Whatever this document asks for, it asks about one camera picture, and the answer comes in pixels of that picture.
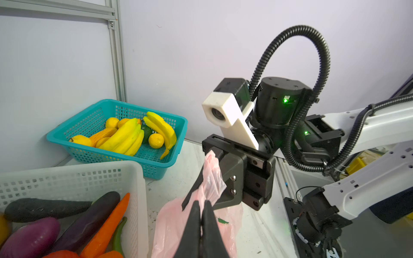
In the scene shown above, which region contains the orange toy carrot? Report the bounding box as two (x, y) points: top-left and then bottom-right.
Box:
(80, 193), (130, 258)

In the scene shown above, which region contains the dark toy cucumber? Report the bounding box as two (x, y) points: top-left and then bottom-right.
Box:
(4, 198), (92, 223)

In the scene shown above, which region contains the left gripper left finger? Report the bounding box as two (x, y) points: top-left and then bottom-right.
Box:
(174, 201), (201, 258)

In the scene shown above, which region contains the yellow toy banana bunch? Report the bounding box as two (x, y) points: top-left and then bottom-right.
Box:
(98, 118), (141, 154)

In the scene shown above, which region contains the yellow toy banana right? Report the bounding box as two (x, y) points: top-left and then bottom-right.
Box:
(143, 111), (177, 160)

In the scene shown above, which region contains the purple toy eggplant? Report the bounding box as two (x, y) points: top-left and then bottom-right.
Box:
(46, 191), (120, 254)

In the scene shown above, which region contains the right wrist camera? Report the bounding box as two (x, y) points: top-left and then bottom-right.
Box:
(202, 78), (259, 150)

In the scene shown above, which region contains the pink plastic grocery bag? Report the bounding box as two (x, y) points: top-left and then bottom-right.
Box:
(152, 150), (243, 258)

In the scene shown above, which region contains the green toy chili pepper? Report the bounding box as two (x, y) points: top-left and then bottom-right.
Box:
(112, 217), (128, 258)

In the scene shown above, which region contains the purple toy onion right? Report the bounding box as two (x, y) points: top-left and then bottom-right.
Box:
(1, 217), (60, 258)

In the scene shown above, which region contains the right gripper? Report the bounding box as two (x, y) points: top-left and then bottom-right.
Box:
(202, 134), (276, 211)

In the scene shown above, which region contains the red toy tomato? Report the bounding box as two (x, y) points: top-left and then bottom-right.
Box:
(43, 250), (80, 258)

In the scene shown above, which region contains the teal plastic basket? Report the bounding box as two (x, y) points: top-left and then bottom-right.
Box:
(47, 100), (188, 180)

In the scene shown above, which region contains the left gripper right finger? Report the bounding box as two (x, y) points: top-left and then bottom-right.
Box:
(201, 201), (229, 258)

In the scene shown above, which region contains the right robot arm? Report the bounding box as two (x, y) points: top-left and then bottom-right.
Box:
(177, 25), (413, 258)

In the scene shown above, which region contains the white plastic basket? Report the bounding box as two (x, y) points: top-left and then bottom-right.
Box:
(1, 161), (148, 258)

